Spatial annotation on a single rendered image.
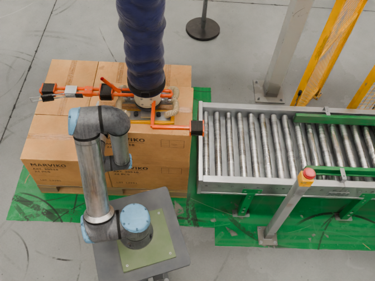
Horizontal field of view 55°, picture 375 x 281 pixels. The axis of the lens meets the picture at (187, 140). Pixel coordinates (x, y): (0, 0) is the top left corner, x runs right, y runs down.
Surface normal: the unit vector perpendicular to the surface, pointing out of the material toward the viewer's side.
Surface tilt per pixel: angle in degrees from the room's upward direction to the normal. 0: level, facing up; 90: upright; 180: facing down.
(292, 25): 90
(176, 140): 90
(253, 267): 0
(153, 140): 90
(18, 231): 0
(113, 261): 0
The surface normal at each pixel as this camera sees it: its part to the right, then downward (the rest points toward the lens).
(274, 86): -0.02, 0.83
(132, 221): 0.18, -0.53
